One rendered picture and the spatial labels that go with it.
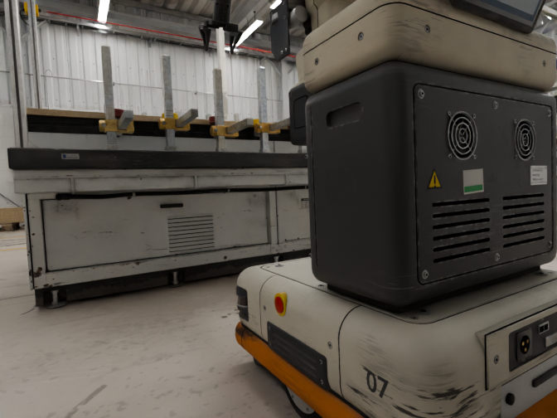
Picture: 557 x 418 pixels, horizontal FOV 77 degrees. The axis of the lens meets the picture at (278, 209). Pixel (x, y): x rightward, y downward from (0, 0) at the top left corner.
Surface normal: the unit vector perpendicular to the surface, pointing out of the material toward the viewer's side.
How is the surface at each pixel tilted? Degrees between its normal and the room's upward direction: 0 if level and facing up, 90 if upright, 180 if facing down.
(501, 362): 90
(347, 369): 90
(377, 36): 90
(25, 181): 90
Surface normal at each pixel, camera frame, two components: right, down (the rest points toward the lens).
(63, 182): 0.50, 0.02
